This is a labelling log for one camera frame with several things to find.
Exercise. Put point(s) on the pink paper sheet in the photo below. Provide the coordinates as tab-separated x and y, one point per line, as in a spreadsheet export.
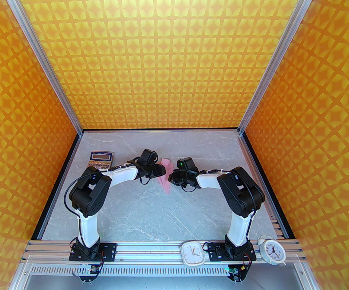
167	186

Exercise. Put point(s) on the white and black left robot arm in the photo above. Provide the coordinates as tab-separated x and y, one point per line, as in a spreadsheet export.
88	195

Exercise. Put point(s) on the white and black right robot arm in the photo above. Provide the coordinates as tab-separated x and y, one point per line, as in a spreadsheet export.
242	192

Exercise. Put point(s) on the square white table clock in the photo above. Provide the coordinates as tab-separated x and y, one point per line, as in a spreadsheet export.
192	254

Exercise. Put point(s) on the calculator with yellow keys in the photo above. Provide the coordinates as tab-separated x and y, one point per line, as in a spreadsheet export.
102	157

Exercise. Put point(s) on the small circuit board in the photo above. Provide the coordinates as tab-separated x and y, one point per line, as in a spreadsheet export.
85	270
236	272

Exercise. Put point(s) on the round white alarm clock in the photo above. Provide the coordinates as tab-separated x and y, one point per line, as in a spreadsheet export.
272	251

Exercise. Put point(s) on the side rail with black trim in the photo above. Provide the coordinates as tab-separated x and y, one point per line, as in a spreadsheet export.
255	162
70	162

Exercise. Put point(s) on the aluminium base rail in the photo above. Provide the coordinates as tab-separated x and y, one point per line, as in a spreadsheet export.
150	249

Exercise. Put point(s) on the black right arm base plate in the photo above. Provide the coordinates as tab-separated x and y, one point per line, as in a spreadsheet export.
213	254

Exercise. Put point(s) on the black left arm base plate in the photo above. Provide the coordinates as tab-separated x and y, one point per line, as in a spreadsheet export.
109	251

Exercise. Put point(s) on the aluminium corner post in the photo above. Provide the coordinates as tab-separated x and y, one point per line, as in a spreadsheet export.
43	57
276	56

